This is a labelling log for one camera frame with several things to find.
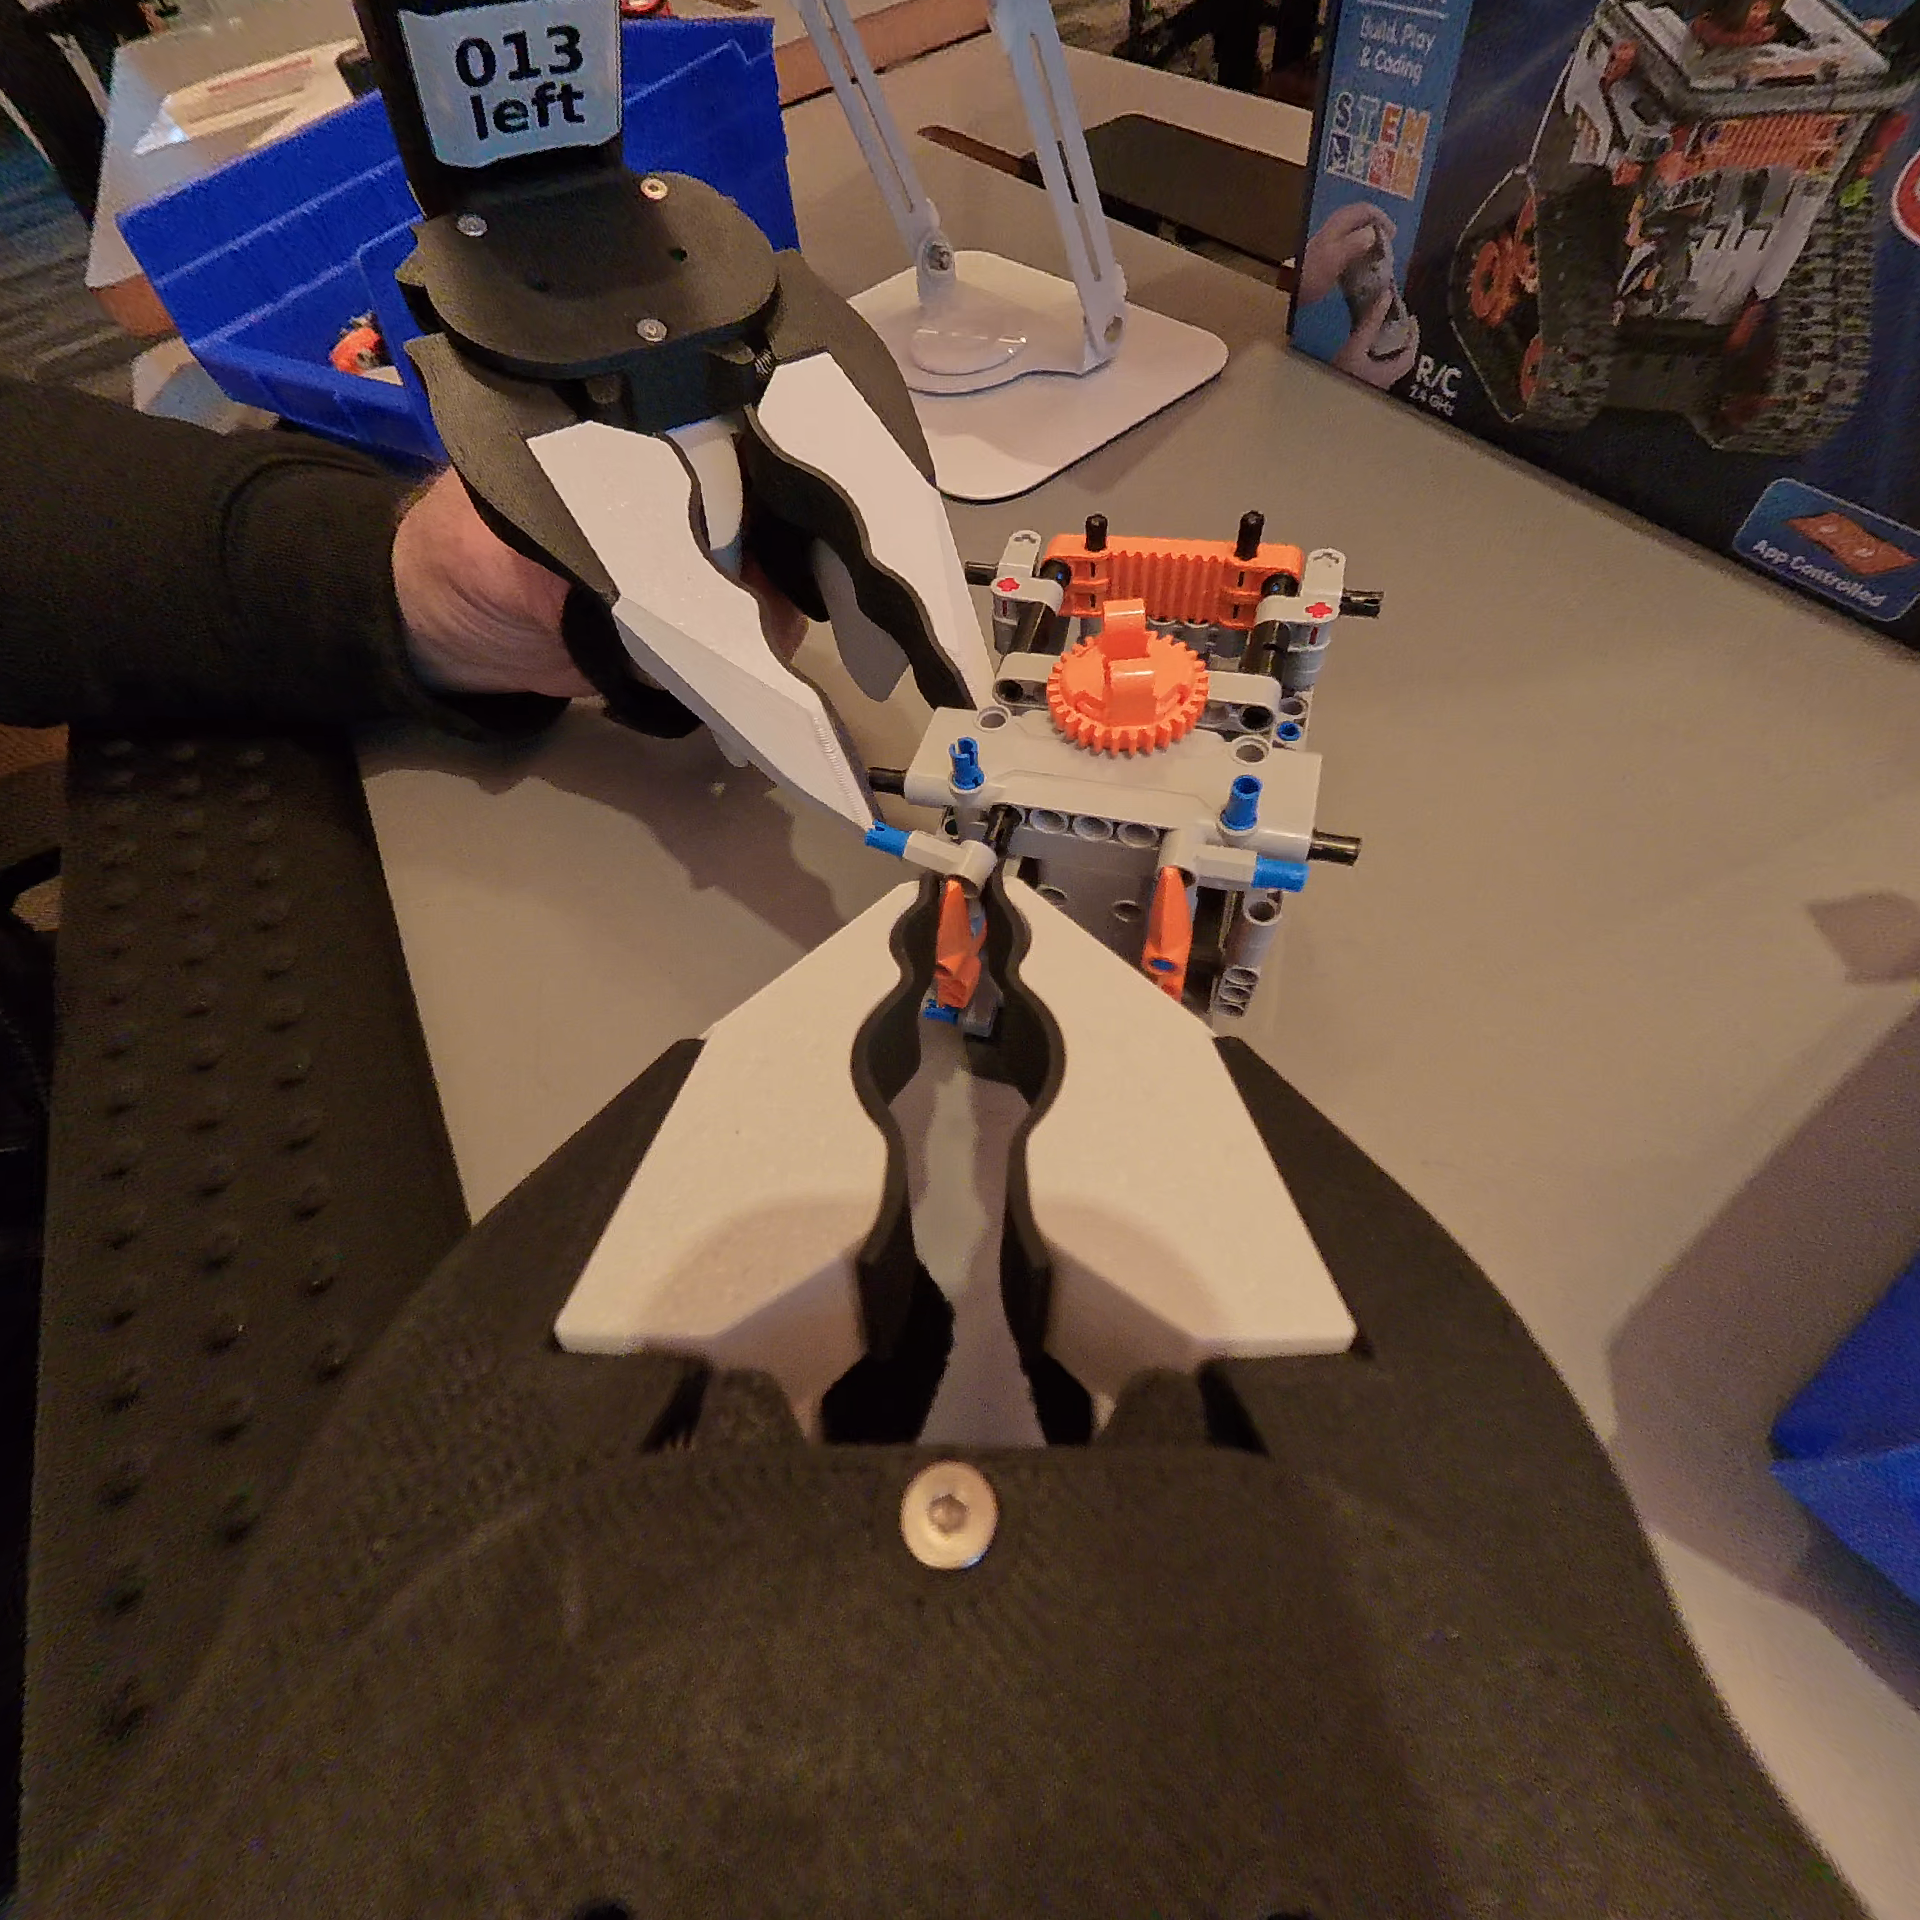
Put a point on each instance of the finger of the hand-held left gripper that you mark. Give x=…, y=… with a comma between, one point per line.
x=886, y=466
x=674, y=597

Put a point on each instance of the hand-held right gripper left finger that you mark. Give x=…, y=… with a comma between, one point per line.
x=719, y=1200

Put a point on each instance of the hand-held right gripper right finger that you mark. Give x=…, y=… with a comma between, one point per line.
x=1188, y=1200

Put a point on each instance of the grey orange toy brick model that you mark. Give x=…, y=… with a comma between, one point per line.
x=1119, y=781

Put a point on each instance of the person's left forearm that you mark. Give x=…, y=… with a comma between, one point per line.
x=180, y=555

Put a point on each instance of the person's left hand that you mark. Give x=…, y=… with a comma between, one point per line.
x=464, y=597

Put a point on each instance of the white metal board stand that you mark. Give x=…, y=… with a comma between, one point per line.
x=1050, y=407

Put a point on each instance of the orange toy brick part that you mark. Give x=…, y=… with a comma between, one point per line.
x=357, y=343

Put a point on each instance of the blue plastic storage bin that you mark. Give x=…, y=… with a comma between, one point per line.
x=1858, y=1469
x=269, y=255

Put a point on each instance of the white flat box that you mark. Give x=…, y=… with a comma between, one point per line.
x=227, y=105

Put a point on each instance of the blue toy kit box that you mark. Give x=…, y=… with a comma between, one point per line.
x=1651, y=226

